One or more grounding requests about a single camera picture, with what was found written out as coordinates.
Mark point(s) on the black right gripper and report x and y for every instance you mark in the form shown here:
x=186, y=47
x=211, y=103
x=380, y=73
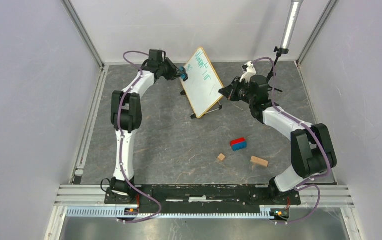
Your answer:
x=229, y=91

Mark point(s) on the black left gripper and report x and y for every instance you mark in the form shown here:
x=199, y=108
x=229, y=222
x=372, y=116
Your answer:
x=173, y=74

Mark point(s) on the blue whiteboard eraser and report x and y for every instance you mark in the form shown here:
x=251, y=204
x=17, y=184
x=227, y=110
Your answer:
x=183, y=73

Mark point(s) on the small wood-framed whiteboard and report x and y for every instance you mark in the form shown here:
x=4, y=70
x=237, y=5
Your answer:
x=203, y=84

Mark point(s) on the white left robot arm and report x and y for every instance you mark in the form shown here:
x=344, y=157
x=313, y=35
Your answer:
x=126, y=112

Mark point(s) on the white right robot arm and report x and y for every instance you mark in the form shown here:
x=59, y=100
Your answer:
x=312, y=153

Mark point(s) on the red and blue toy brick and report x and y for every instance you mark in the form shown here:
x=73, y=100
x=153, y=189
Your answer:
x=238, y=144

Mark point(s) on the small wooden cube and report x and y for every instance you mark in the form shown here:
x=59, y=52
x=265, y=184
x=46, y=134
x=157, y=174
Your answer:
x=221, y=157

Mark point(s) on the long wooden block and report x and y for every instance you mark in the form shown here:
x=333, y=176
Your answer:
x=259, y=161

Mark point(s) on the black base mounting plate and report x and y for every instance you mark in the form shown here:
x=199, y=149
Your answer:
x=203, y=199

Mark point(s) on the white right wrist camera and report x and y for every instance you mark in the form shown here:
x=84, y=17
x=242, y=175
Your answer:
x=248, y=72

